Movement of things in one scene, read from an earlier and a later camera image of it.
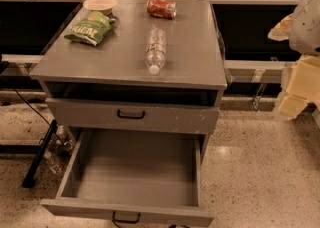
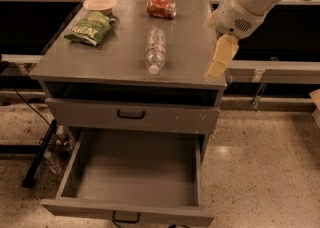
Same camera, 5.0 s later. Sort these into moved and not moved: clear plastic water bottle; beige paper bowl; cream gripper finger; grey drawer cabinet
Moved: cream gripper finger
Not moved: beige paper bowl; grey drawer cabinet; clear plastic water bottle
